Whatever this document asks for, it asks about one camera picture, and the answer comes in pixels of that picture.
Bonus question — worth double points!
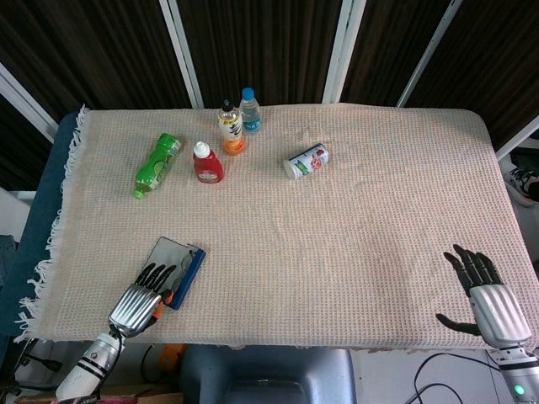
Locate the orange drink bottle black cap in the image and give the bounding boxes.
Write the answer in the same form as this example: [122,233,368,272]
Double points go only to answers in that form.
[217,98,248,157]

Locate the black plug cable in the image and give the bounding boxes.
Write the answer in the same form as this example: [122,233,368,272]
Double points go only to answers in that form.
[14,338,64,374]

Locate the white black sneaker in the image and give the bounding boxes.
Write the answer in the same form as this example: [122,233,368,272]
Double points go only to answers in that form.
[507,166,539,207]

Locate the red ketchup squeeze bottle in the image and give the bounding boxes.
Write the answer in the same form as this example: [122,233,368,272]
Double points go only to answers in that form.
[192,141,226,185]

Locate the white printed drink can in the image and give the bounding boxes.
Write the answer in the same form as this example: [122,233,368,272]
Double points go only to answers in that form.
[282,143,330,181]

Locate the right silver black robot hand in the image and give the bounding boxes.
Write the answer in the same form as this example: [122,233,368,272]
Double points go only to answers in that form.
[435,243,533,349]

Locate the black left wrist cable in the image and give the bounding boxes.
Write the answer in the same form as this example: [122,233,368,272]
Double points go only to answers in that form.
[94,324,127,401]

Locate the clear water bottle blue cap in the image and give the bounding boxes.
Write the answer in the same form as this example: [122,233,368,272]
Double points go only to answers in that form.
[239,87,263,136]

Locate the orange object under table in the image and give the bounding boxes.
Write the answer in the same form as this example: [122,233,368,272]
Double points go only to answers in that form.
[157,343,187,372]

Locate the thin black frame eyeglasses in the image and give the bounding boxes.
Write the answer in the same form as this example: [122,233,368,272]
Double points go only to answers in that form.
[170,248,200,291]

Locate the green drink bottle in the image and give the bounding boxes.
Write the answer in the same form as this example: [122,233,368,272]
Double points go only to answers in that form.
[132,132,182,199]

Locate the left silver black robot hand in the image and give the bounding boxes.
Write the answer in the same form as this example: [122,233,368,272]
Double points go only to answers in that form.
[108,263,178,338]

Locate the blue table pad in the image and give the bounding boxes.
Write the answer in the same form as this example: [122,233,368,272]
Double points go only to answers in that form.
[0,111,81,338]

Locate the white partition frame post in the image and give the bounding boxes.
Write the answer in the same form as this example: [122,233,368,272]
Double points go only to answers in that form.
[396,0,464,109]
[158,0,205,109]
[0,62,59,132]
[495,125,539,162]
[322,0,367,104]

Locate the black floor cable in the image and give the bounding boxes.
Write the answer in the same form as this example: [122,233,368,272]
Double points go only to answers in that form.
[403,351,504,404]

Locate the beige waffle fringed tablecloth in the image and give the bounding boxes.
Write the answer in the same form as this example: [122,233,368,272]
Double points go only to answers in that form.
[12,103,539,353]

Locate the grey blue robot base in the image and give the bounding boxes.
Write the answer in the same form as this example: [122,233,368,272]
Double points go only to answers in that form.
[179,344,357,404]

